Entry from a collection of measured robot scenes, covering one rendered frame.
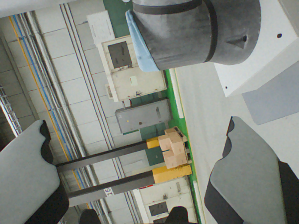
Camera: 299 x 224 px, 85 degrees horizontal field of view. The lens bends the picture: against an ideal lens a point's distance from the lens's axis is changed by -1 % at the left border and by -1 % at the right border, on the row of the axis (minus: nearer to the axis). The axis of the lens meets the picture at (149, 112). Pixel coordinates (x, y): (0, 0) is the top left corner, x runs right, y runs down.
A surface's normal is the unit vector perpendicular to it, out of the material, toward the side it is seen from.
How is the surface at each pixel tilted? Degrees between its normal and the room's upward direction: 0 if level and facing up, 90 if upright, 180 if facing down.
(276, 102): 0
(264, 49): 4
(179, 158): 90
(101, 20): 90
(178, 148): 90
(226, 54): 67
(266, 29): 4
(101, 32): 90
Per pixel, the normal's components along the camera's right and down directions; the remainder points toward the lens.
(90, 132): 0.10, 0.23
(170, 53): 0.17, 0.73
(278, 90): -0.96, 0.26
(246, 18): -0.25, 0.31
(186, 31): 0.45, 0.59
